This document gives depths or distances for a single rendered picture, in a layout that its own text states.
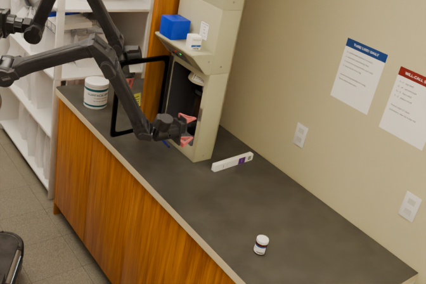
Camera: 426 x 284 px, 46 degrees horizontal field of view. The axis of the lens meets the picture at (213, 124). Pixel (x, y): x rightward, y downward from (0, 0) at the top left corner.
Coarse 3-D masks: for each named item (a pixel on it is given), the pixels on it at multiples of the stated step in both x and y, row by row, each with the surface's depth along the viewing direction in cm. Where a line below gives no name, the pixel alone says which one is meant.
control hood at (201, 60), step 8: (160, 40) 241; (168, 40) 232; (176, 40) 233; (184, 40) 235; (176, 48) 229; (184, 48) 225; (200, 48) 229; (192, 56) 219; (200, 56) 221; (208, 56) 223; (192, 64) 230; (200, 64) 223; (208, 64) 225; (208, 72) 228
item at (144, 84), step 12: (132, 72) 238; (144, 72) 243; (156, 72) 248; (132, 84) 241; (144, 84) 246; (156, 84) 252; (144, 96) 250; (156, 96) 256; (120, 108) 243; (144, 108) 254; (156, 108) 260; (120, 120) 246
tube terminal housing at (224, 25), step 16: (192, 0) 232; (192, 16) 234; (208, 16) 224; (224, 16) 218; (240, 16) 224; (192, 32) 235; (208, 32) 226; (224, 32) 223; (208, 48) 228; (224, 48) 227; (224, 64) 232; (208, 80) 231; (224, 80) 237; (208, 96) 235; (224, 96) 258; (208, 112) 240; (208, 128) 245; (176, 144) 259; (208, 144) 250; (192, 160) 250
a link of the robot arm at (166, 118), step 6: (162, 114) 209; (168, 114) 211; (156, 120) 207; (162, 120) 207; (168, 120) 208; (150, 126) 216; (156, 126) 209; (162, 126) 208; (168, 126) 208; (150, 132) 212; (144, 138) 211; (150, 138) 211
